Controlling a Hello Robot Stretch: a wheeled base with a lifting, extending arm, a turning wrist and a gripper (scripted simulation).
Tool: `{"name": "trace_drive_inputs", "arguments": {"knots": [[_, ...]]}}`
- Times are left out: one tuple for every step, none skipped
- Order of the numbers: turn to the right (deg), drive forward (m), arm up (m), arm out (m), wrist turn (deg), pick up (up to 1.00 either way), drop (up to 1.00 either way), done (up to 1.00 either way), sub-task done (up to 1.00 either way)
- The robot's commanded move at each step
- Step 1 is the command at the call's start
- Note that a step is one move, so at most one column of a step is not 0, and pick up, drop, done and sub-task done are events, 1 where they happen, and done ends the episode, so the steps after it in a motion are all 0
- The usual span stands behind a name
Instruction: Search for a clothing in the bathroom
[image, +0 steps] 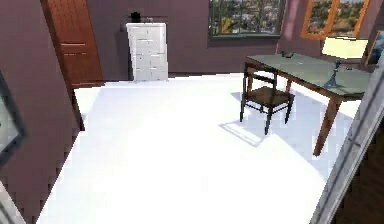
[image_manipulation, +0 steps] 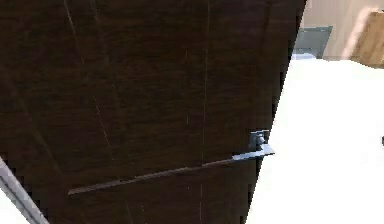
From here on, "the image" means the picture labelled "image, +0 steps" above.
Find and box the white chest of drawers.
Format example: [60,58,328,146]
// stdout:
[125,22,169,83]

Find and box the dark wooden chair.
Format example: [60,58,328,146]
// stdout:
[239,66,296,136]

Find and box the dark framed window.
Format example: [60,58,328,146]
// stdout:
[208,0,287,40]

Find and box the green top wooden table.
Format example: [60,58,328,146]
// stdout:
[244,53,378,157]

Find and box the brown wooden room door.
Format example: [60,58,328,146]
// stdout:
[40,0,105,90]

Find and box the table lamp pale yellow shade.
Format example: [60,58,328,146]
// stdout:
[321,35,370,90]

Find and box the grey framed furniture edge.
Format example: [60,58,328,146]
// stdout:
[309,49,384,224]

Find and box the orange framed window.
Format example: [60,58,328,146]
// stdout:
[299,0,372,41]

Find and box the dark framed wall mirror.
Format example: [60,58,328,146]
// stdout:
[0,70,28,168]

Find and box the framed wall picture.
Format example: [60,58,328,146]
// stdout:
[365,29,384,66]

